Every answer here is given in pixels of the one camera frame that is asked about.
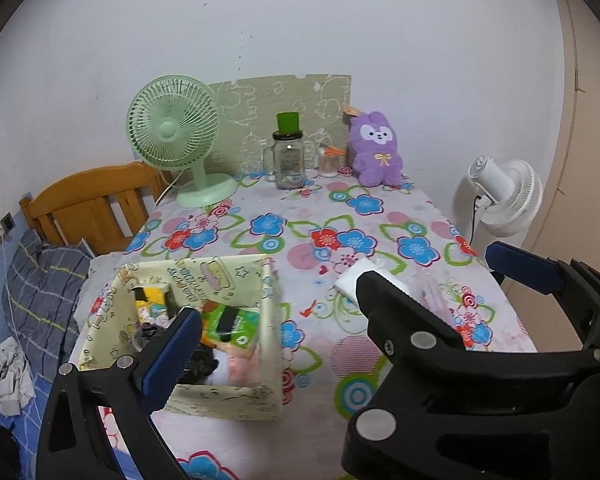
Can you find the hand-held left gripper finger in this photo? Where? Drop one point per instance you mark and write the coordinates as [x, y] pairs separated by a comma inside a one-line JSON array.
[[172, 355]]

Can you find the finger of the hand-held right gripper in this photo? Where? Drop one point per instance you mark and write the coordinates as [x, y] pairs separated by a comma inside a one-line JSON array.
[[522, 265], [405, 320]]

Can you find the yellow cartoon tissue pack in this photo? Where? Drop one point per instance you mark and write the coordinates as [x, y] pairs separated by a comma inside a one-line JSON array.
[[152, 300]]

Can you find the cream patterned storage box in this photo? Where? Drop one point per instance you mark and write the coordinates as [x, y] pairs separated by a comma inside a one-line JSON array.
[[230, 400]]

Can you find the green white tissue pack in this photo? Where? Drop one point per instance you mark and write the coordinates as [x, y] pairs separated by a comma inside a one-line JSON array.
[[245, 330]]

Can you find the pink white soft pack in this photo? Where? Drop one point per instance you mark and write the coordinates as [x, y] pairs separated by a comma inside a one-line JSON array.
[[235, 367]]

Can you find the black cloth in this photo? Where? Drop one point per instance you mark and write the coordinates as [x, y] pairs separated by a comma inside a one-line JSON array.
[[202, 365]]

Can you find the white floor fan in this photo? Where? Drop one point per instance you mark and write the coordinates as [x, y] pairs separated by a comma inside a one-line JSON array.
[[510, 195]]

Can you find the floral tablecloth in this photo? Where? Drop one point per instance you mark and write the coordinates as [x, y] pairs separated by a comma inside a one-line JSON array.
[[330, 230]]

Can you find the beige door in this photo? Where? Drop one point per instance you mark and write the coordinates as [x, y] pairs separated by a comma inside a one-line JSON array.
[[590, 160]]

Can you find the grey plaid pillow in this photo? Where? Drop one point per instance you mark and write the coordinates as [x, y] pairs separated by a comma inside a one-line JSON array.
[[40, 290]]

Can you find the purple plush rabbit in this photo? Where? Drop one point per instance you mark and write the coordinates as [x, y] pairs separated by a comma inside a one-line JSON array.
[[375, 160]]

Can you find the white crumpled cloth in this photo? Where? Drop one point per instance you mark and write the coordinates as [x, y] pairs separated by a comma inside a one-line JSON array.
[[10, 375]]

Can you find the wooden headboard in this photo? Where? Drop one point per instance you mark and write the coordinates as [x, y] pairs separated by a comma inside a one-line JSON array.
[[95, 195]]

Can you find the glass jar with green lid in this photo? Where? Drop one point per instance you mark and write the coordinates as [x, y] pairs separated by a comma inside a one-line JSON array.
[[290, 165]]

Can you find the green desk fan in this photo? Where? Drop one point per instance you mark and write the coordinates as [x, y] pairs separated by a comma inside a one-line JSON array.
[[167, 130]]

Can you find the wall power socket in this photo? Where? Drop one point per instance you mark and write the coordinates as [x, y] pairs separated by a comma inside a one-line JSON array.
[[0, 234]]

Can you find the green patterned wall sheet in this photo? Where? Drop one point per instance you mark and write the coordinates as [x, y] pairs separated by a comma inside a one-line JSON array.
[[260, 105]]

